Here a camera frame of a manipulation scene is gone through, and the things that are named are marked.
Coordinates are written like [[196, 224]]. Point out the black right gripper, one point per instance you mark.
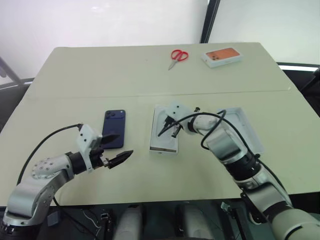
[[175, 125]]

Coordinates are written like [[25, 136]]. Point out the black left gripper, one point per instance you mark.
[[96, 158]]

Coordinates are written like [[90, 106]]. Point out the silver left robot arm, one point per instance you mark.
[[37, 185]]

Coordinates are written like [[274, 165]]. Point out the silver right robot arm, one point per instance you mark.
[[225, 143]]

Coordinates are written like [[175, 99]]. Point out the white phone box base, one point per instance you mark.
[[160, 147]]

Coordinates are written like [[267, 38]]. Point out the white phone box lid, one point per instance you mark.
[[246, 125]]

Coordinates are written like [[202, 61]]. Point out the phone box with orange print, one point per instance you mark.
[[221, 57]]

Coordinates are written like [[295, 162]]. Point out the small blue grey box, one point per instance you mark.
[[53, 218]]

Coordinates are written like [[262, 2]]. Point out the dark blue smartphone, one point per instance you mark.
[[113, 130]]

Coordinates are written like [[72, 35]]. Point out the white robot leg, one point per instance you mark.
[[128, 222], [195, 222]]

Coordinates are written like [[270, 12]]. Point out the dark chair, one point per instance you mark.
[[308, 85]]

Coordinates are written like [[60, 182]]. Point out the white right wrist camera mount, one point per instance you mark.
[[178, 110]]

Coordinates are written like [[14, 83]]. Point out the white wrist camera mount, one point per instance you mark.
[[86, 136], [178, 110]]

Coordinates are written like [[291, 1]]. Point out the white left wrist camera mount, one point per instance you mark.
[[86, 136]]

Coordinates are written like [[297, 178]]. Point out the black vertical frame post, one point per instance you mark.
[[209, 21]]

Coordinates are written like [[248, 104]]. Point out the grey metal frame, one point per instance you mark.
[[10, 75]]

